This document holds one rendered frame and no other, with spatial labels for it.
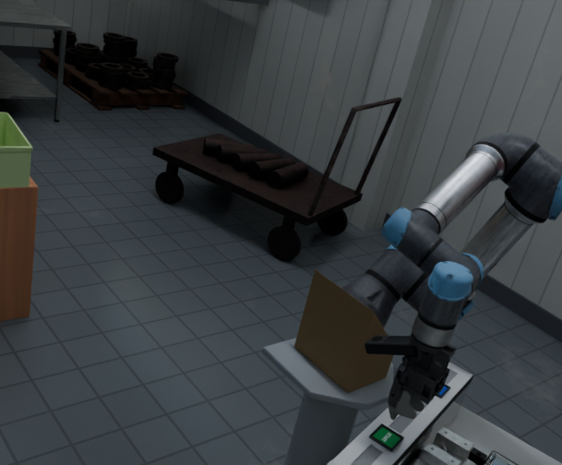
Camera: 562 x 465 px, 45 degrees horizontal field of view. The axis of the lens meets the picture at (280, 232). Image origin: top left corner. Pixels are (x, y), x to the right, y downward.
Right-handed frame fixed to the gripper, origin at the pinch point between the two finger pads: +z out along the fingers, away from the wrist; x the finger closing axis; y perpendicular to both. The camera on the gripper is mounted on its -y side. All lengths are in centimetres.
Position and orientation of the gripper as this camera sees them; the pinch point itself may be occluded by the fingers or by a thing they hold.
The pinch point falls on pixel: (391, 411)
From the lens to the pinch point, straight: 148.2
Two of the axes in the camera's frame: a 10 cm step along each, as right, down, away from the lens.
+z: -2.1, 8.8, 4.2
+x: 5.8, -2.3, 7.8
